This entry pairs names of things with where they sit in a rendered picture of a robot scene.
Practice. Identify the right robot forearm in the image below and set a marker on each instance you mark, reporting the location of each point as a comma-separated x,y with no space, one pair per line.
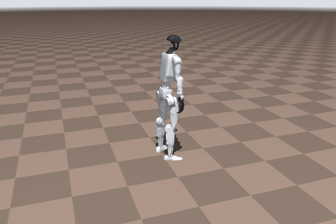
179,88

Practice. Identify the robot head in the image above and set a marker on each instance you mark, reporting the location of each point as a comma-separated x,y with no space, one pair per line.
173,39

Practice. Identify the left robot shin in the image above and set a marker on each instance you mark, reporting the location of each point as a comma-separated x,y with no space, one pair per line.
160,134

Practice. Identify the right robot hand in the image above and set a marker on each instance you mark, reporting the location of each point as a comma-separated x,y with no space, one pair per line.
181,105

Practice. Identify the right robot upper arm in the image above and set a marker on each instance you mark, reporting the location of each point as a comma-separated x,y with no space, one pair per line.
176,61

